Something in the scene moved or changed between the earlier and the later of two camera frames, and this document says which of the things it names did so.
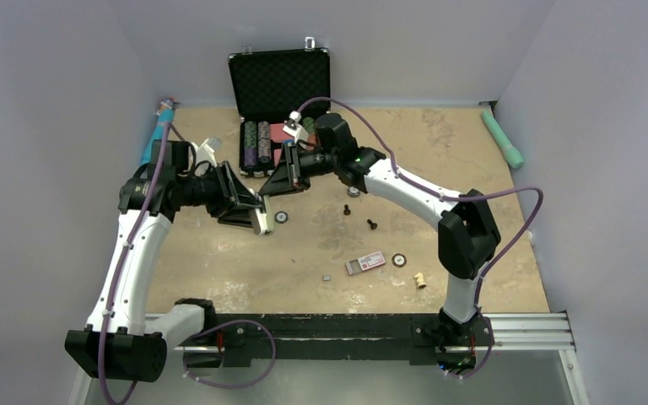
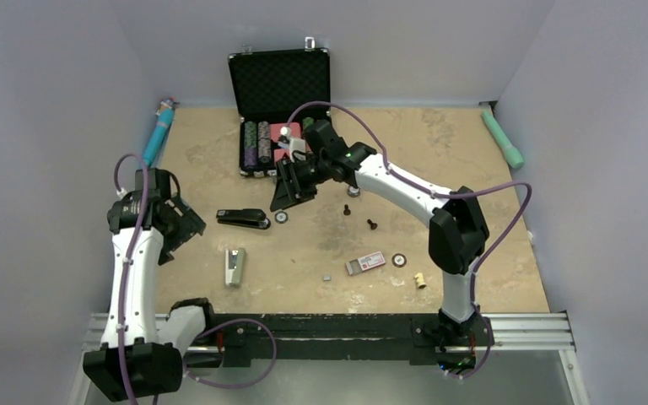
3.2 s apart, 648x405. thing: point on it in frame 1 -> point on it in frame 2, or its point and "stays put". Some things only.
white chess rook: (420, 281) stays put
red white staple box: (361, 263) stays put
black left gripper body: (219, 196) -> (185, 224)
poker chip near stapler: (281, 217) stays put
